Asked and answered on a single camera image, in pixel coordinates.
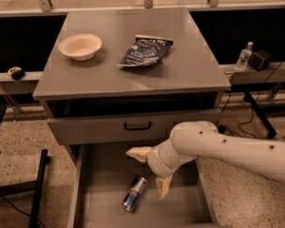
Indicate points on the grey top drawer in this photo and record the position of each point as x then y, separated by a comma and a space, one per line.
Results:
124, 127

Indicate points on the white paper bowl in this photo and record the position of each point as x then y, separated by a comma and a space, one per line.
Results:
80, 47

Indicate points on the grey open middle drawer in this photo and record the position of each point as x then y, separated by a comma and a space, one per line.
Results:
104, 173

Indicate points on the clear water bottle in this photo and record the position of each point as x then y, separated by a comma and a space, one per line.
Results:
244, 57

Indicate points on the blue chips bag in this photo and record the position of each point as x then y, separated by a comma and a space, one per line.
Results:
146, 51

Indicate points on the black tape measure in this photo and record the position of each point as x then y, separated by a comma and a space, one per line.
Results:
16, 73

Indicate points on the redbull can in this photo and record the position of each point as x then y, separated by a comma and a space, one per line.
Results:
134, 193

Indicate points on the black stand left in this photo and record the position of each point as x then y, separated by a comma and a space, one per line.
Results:
36, 186

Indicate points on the small black box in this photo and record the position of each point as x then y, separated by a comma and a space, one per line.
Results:
260, 60

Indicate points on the grey drawer cabinet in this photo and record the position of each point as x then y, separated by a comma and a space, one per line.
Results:
187, 79

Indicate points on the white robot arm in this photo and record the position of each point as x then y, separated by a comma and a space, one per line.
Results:
192, 140

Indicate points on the black table leg right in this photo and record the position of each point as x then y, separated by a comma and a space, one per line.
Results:
271, 131

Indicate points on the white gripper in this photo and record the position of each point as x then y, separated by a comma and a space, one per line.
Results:
157, 162

